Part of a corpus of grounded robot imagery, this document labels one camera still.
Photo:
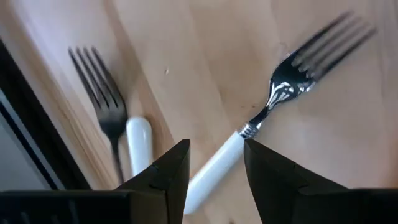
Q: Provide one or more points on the black metal fork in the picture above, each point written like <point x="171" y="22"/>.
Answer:
<point x="109" y="115"/>

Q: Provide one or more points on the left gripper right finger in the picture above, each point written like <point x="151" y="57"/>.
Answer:
<point x="280" y="193"/>

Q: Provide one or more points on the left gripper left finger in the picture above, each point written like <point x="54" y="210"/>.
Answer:
<point x="161" y="193"/>

